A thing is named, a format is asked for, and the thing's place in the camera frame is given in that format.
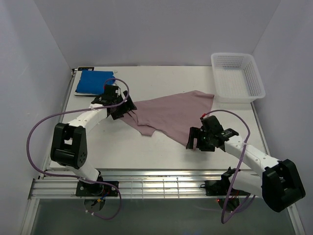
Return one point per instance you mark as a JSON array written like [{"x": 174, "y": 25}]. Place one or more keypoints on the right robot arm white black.
[{"x": 277, "y": 182}]

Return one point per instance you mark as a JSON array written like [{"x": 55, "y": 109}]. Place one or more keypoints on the aluminium rail frame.
[{"x": 157, "y": 166}]

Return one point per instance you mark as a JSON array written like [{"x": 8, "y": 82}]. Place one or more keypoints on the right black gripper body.
[{"x": 204, "y": 142}]

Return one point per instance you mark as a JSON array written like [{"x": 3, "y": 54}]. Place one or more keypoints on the blue label sticker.
[{"x": 85, "y": 69}]

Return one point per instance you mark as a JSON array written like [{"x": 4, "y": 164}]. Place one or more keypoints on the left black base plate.
[{"x": 93, "y": 190}]

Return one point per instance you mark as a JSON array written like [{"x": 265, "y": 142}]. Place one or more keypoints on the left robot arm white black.
[{"x": 69, "y": 144}]

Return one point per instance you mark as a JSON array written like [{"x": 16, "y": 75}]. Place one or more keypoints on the black white striped tank top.
[{"x": 85, "y": 94}]

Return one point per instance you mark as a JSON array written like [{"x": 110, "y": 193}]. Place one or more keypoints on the blue tank top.
[{"x": 93, "y": 82}]

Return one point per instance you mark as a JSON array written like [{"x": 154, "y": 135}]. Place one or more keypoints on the pink garment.
[{"x": 172, "y": 115}]

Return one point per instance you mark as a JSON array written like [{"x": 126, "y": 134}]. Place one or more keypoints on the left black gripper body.
[{"x": 123, "y": 108}]

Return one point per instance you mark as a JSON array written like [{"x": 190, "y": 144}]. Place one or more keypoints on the white plastic basket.
[{"x": 236, "y": 78}]

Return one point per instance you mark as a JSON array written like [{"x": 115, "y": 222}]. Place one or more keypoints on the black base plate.
[
  {"x": 93, "y": 190},
  {"x": 216, "y": 188}
]

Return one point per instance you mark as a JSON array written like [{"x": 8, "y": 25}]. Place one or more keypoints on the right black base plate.
[{"x": 216, "y": 188}]

